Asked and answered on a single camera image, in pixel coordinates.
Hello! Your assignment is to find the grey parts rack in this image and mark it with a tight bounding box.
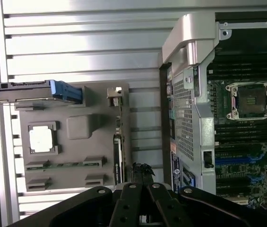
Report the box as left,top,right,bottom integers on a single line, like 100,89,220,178
14,81,130,192

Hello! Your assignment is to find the green Dell motherboard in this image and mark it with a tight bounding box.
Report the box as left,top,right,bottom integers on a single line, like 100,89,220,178
206,60,267,215

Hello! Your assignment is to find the blue expansion slot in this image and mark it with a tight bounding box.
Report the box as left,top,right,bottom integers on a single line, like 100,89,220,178
215,157,252,166

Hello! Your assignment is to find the green RAM stick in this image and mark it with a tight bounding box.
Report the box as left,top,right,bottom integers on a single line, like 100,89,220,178
26,161,101,170

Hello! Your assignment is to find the open grey PC case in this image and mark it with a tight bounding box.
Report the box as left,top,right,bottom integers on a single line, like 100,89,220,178
158,12,267,198

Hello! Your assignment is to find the silver CPU chip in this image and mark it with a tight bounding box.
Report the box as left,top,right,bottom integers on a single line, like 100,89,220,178
28,124,54,150

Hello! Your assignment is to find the black RAM slot bank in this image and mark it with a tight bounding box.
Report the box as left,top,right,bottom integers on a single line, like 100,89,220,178
206,61,267,81
215,122,267,145

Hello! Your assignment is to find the CPU socket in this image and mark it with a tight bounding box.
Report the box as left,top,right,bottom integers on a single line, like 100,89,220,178
225,81,267,122

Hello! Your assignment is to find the hard disk with blue caddy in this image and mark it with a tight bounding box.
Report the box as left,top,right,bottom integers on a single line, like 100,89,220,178
0,79,84,105

